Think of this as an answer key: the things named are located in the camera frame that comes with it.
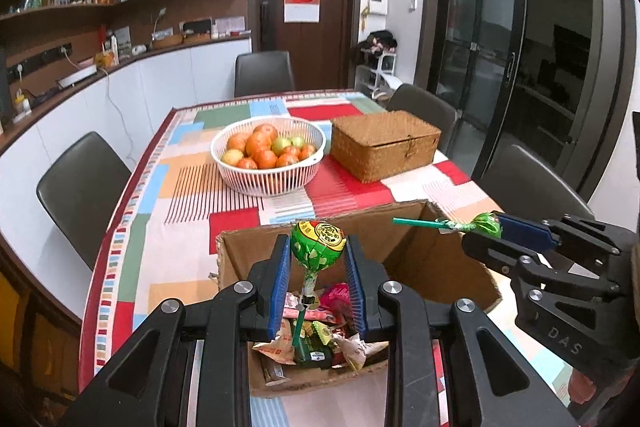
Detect curved white counter cabinet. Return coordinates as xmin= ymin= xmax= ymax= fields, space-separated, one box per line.
xmin=0 ymin=34 xmax=252 ymax=323

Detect brown wicker box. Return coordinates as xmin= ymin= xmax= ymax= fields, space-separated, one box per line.
xmin=330 ymin=110 xmax=442 ymax=184

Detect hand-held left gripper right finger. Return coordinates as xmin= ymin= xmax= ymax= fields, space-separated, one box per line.
xmin=344 ymin=234 xmax=576 ymax=427

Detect wicker basket with dark lining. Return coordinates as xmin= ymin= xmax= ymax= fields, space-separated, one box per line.
xmin=181 ymin=20 xmax=213 ymax=44

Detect person's right hand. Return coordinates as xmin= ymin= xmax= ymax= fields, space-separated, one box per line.
xmin=567 ymin=364 xmax=636 ymax=423

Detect pile of dark shoes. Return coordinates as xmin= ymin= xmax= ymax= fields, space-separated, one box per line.
xmin=357 ymin=30 xmax=398 ymax=55

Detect cardboard box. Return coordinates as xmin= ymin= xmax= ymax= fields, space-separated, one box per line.
xmin=215 ymin=198 xmax=502 ymax=399

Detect standing picture frame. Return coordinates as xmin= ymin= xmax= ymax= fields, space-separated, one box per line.
xmin=114 ymin=26 xmax=132 ymax=57

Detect brown wall shelf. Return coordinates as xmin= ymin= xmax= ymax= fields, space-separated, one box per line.
xmin=0 ymin=2 xmax=121 ymax=20

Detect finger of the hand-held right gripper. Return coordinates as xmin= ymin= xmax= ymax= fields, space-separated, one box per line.
xmin=461 ymin=231 xmax=621 ymax=298
xmin=492 ymin=211 xmax=636 ymax=258

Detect dark brown door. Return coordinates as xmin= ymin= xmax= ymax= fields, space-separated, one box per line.
xmin=250 ymin=0 xmax=363 ymax=94

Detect black countertop appliance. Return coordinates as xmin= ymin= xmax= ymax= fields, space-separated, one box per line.
xmin=0 ymin=47 xmax=12 ymax=123

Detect white shoe rack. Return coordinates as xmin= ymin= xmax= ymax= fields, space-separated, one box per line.
xmin=355 ymin=52 xmax=403 ymax=100

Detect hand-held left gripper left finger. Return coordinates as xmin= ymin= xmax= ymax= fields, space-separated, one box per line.
xmin=60 ymin=234 xmax=292 ymax=427

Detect dark grey dining chair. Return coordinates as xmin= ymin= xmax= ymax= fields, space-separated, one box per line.
xmin=387 ymin=83 xmax=458 ymax=153
xmin=480 ymin=144 xmax=596 ymax=223
xmin=234 ymin=51 xmax=296 ymax=98
xmin=36 ymin=131 xmax=132 ymax=270

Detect black wall power strip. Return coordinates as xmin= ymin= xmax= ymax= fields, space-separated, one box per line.
xmin=6 ymin=41 xmax=73 ymax=75

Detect black framed glass sliding door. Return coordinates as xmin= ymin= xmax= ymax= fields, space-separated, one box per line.
xmin=415 ymin=0 xmax=640 ymax=203

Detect small wicker basket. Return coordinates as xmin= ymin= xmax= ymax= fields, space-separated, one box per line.
xmin=151 ymin=33 xmax=184 ymax=50

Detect white plastic fruit basket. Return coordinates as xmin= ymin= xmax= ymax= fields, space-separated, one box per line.
xmin=210 ymin=116 xmax=327 ymax=198

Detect white power cable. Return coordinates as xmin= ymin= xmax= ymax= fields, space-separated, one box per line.
xmin=102 ymin=67 xmax=138 ymax=168

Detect white tray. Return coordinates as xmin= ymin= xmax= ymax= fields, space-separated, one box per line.
xmin=56 ymin=64 xmax=98 ymax=89

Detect pile of orange green fruits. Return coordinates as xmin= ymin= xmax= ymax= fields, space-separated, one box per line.
xmin=221 ymin=123 xmax=317 ymax=170

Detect large green lollipop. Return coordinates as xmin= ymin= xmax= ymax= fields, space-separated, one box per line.
xmin=290 ymin=219 xmax=347 ymax=353

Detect pile of snack packets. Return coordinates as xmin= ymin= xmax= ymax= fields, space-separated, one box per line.
xmin=252 ymin=282 xmax=391 ymax=388

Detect small green lollipop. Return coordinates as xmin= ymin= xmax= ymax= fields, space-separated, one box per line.
xmin=392 ymin=212 xmax=502 ymax=239

